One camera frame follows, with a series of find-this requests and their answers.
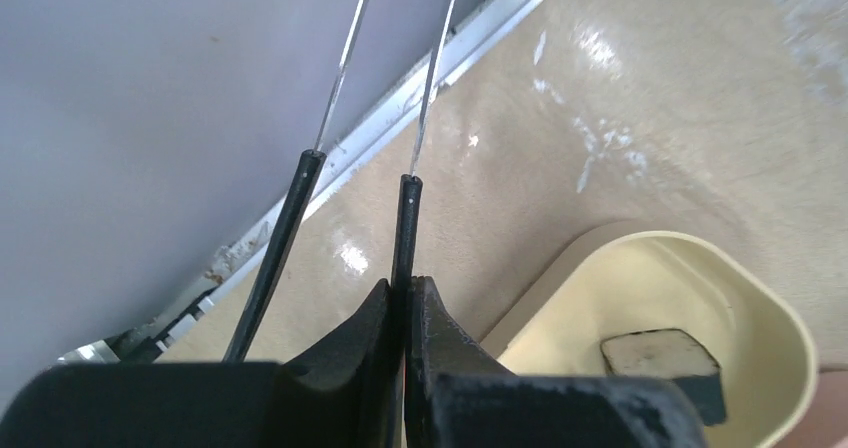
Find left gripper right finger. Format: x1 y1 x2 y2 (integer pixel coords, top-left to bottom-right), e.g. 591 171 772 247
405 276 707 447

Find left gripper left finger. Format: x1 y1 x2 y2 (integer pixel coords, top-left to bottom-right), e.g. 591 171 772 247
1 281 398 447

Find black metal tongs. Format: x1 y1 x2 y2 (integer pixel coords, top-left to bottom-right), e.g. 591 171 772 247
221 0 465 448

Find black sushi piece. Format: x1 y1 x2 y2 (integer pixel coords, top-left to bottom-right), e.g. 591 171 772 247
600 328 728 426

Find beige lunch box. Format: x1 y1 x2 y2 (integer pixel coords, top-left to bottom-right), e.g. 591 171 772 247
482 222 819 447

